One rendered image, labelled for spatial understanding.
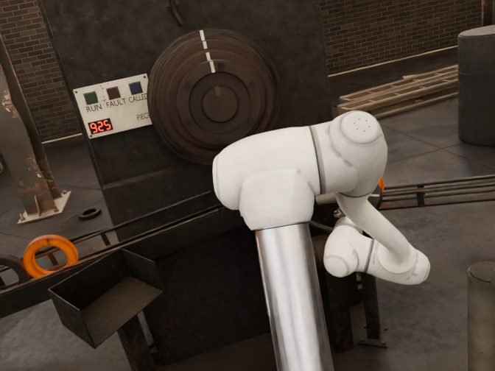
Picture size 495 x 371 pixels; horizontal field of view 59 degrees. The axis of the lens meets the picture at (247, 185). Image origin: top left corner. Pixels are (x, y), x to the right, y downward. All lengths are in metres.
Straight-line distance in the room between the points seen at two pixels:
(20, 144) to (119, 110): 2.69
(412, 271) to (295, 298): 0.58
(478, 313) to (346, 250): 0.49
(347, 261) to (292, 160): 0.56
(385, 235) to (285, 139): 0.45
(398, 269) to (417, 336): 0.82
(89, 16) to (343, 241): 1.12
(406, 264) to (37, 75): 7.08
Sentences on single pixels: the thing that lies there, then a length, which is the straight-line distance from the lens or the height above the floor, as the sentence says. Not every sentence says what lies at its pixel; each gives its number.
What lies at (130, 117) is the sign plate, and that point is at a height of 1.10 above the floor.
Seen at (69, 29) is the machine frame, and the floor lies 1.44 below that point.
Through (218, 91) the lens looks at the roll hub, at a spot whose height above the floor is 1.16.
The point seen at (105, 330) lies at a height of 0.59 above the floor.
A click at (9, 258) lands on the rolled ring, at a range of 1.79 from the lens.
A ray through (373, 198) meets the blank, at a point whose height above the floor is 0.69.
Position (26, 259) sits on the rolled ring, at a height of 0.71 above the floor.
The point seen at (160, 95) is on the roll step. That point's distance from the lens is 1.51.
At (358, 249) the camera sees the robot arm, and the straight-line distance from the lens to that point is 1.29.
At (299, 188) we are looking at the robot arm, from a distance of 0.76.
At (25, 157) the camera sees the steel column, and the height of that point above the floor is 0.56.
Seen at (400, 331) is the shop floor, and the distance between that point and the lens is 2.08.
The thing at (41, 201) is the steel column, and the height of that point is 0.13.
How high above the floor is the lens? 1.38
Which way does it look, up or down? 22 degrees down
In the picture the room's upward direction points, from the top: 12 degrees counter-clockwise
